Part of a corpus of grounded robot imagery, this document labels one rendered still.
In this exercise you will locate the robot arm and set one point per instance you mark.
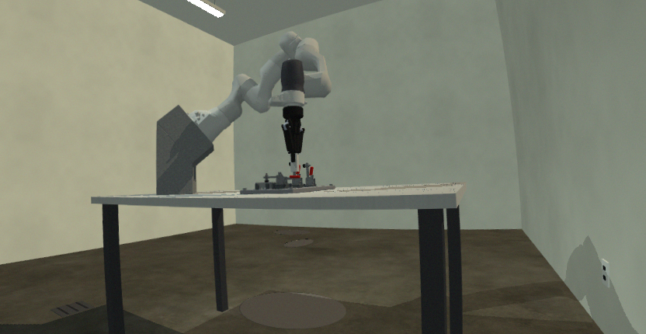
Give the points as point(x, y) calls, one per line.
point(295, 85)

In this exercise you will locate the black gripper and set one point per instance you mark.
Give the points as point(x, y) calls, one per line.
point(293, 134)

